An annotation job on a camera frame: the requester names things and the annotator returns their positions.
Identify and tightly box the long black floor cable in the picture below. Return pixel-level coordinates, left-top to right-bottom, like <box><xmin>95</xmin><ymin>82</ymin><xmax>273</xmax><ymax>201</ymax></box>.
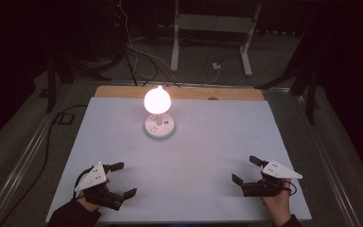
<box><xmin>0</xmin><ymin>104</ymin><xmax>89</xmax><ymax>227</ymax></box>

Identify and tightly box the white table sheet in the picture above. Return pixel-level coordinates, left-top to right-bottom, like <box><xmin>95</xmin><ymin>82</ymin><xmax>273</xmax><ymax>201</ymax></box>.
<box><xmin>45</xmin><ymin>96</ymin><xmax>312</xmax><ymax>223</ymax></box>

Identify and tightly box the aluminium floor rail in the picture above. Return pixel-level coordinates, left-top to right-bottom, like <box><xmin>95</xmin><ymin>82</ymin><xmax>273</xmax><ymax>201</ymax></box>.
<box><xmin>296</xmin><ymin>93</ymin><xmax>363</xmax><ymax>227</ymax></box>
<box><xmin>0</xmin><ymin>108</ymin><xmax>61</xmax><ymax>227</ymax></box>

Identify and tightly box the black metal stand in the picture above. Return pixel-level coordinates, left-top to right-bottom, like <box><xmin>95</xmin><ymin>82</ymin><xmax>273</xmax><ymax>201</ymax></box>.
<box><xmin>45</xmin><ymin>51</ymin><xmax>112</xmax><ymax>114</ymax></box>
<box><xmin>254</xmin><ymin>61</ymin><xmax>320</xmax><ymax>126</ymax></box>

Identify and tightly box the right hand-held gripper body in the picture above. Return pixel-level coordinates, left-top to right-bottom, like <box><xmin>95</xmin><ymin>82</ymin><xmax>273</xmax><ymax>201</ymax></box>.
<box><xmin>239</xmin><ymin>159</ymin><xmax>303</xmax><ymax>198</ymax></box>

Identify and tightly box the glowing round bulb lamp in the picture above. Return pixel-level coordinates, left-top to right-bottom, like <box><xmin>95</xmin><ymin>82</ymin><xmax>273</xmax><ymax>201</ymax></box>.
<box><xmin>143</xmin><ymin>85</ymin><xmax>172</xmax><ymax>126</ymax></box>

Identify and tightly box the white metal desk frame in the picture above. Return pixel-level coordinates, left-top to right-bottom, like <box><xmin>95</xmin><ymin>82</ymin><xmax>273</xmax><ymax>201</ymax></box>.
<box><xmin>169</xmin><ymin>0</ymin><xmax>263</xmax><ymax>78</ymax></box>

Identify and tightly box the round white power socket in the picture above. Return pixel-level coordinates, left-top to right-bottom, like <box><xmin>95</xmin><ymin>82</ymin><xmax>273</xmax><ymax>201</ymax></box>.
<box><xmin>144</xmin><ymin>113</ymin><xmax>176</xmax><ymax>140</ymax></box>

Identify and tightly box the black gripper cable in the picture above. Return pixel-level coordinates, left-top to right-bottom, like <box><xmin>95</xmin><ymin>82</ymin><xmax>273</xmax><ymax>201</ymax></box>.
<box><xmin>72</xmin><ymin>168</ymin><xmax>93</xmax><ymax>200</ymax></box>
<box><xmin>282</xmin><ymin>180</ymin><xmax>298</xmax><ymax>197</ymax></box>

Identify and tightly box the white cable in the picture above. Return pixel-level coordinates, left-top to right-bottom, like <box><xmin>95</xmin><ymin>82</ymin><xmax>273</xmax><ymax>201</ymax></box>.
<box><xmin>116</xmin><ymin>1</ymin><xmax>219</xmax><ymax>87</ymax></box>

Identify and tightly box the person's left hand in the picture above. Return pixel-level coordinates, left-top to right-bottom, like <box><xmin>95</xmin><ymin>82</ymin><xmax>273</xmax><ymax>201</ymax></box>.
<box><xmin>75</xmin><ymin>194</ymin><xmax>102</xmax><ymax>213</ymax></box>

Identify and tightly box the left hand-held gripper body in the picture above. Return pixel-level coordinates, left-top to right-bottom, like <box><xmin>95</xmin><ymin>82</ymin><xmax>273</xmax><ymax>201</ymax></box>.
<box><xmin>74</xmin><ymin>161</ymin><xmax>126</xmax><ymax>212</ymax></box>

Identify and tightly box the person's right hand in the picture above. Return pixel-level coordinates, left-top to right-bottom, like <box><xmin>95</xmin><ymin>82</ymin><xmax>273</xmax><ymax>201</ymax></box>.
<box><xmin>260</xmin><ymin>179</ymin><xmax>293</xmax><ymax>226</ymax></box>

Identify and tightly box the black rectangular floor frame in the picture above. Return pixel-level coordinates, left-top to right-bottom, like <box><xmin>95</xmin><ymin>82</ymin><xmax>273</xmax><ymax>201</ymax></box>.
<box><xmin>56</xmin><ymin>112</ymin><xmax>76</xmax><ymax>126</ymax></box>

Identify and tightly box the black cable bundle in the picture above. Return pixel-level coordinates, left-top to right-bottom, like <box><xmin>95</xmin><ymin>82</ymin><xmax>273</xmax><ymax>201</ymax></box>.
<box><xmin>123</xmin><ymin>46</ymin><xmax>181</xmax><ymax>88</ymax></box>

